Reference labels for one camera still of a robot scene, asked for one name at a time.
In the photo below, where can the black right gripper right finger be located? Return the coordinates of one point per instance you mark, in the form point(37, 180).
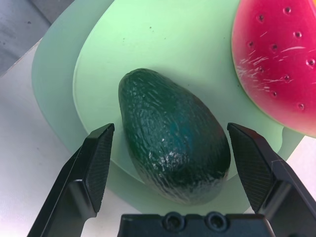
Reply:
point(269, 180)

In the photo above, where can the red watermelon slice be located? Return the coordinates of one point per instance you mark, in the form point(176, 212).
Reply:
point(276, 61)

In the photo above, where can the dark green avocado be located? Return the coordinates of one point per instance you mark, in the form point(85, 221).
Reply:
point(168, 128)

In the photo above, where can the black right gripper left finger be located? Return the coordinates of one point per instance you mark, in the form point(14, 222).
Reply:
point(81, 185)

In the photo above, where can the green cutting board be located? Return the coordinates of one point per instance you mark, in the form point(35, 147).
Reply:
point(160, 37)

